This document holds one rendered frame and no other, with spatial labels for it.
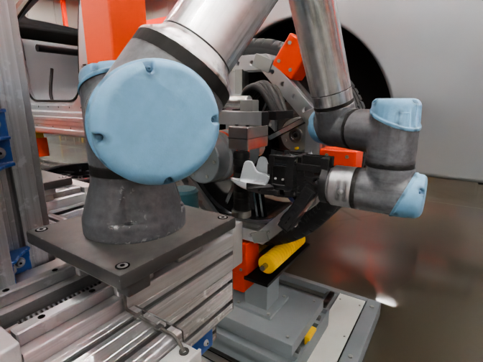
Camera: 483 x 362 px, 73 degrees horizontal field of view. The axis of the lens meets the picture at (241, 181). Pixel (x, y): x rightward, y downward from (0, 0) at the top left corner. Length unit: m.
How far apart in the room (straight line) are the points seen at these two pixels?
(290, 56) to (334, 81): 0.28
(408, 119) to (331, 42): 0.18
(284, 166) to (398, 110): 0.22
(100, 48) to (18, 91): 0.73
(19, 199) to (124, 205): 0.22
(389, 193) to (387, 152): 0.07
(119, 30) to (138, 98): 1.01
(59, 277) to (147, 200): 0.17
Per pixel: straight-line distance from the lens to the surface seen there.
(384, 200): 0.57
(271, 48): 1.00
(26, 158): 0.63
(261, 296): 1.29
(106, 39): 1.30
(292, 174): 0.61
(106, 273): 0.41
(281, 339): 1.22
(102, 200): 0.47
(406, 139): 0.56
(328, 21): 0.61
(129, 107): 0.30
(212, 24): 0.35
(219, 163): 0.82
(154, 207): 0.46
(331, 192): 0.59
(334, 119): 0.63
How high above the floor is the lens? 1.01
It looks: 14 degrees down
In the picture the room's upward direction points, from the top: straight up
